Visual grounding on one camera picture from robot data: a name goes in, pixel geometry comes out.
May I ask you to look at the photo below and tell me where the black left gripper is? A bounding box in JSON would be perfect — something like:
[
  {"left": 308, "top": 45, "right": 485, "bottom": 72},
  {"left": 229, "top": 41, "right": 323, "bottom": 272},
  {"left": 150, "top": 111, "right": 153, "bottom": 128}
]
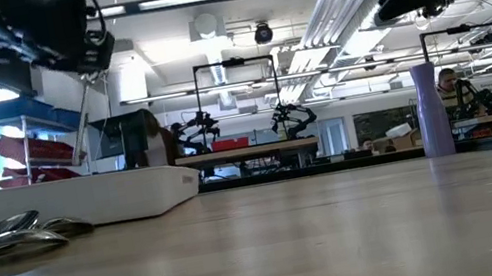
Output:
[{"left": 26, "top": 0, "right": 121, "bottom": 85}]

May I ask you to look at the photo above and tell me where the silver spoon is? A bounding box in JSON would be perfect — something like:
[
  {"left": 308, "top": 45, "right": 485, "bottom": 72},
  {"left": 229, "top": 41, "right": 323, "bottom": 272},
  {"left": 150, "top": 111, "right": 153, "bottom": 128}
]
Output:
[
  {"left": 39, "top": 211, "right": 96, "bottom": 244},
  {"left": 57, "top": 76, "right": 105, "bottom": 168},
  {"left": 0, "top": 221, "right": 73, "bottom": 270},
  {"left": 0, "top": 208, "right": 45, "bottom": 242}
]

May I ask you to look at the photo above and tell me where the white plastic cutlery tray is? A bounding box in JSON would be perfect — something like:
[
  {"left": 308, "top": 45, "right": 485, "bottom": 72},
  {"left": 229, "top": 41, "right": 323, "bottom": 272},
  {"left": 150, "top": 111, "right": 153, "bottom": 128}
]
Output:
[{"left": 0, "top": 153, "right": 206, "bottom": 244}]

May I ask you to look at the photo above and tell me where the black ceiling spotlight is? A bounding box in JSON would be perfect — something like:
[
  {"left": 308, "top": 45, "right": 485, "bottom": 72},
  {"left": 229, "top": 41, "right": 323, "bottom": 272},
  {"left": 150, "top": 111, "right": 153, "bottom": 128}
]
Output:
[{"left": 418, "top": 0, "right": 458, "bottom": 22}]

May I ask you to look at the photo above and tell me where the blue storage bin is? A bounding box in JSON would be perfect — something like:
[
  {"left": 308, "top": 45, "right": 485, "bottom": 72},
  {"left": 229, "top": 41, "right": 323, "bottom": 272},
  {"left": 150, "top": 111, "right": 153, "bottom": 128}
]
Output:
[
  {"left": 51, "top": 103, "right": 86, "bottom": 135},
  {"left": 0, "top": 90, "right": 57, "bottom": 133}
]

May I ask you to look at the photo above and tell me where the black computer monitor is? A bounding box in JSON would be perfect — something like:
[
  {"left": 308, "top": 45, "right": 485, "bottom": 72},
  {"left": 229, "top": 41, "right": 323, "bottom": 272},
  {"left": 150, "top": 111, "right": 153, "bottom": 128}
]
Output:
[{"left": 86, "top": 108, "right": 154, "bottom": 176}]

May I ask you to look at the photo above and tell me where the red storage bin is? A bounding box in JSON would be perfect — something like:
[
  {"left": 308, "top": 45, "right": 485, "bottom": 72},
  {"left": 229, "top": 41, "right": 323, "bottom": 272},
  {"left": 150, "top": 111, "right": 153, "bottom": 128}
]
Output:
[
  {"left": 0, "top": 155, "right": 81, "bottom": 191},
  {"left": 0, "top": 122, "right": 78, "bottom": 175}
]

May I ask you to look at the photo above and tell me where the metal shelf rack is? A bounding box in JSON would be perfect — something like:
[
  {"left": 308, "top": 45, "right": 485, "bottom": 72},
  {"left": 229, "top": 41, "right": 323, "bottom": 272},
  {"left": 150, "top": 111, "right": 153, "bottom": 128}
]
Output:
[{"left": 0, "top": 102, "right": 99, "bottom": 192}]

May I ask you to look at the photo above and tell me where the lilac vase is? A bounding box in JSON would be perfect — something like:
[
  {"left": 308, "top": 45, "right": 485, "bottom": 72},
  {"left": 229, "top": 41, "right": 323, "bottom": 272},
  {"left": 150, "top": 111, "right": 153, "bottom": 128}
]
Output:
[{"left": 407, "top": 59, "right": 458, "bottom": 161}]

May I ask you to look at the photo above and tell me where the white box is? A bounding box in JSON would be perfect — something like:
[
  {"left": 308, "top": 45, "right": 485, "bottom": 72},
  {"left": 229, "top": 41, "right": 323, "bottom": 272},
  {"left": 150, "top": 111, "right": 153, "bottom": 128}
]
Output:
[{"left": 383, "top": 121, "right": 415, "bottom": 142}]

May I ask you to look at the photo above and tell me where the cardboard box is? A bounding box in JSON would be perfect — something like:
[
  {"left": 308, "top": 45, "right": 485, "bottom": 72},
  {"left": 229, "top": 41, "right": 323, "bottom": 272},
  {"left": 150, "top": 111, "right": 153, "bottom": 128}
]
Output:
[{"left": 390, "top": 130, "right": 420, "bottom": 150}]

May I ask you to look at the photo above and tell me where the small red bin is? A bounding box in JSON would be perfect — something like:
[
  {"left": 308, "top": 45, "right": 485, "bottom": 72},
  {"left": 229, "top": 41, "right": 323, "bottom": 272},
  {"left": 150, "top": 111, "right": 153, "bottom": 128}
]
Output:
[{"left": 209, "top": 134, "right": 252, "bottom": 154}]

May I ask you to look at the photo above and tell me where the black ceiling camera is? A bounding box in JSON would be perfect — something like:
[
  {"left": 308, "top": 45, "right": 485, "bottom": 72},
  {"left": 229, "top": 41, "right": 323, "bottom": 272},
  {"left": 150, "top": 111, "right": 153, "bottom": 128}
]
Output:
[{"left": 251, "top": 20, "right": 276, "bottom": 47}]

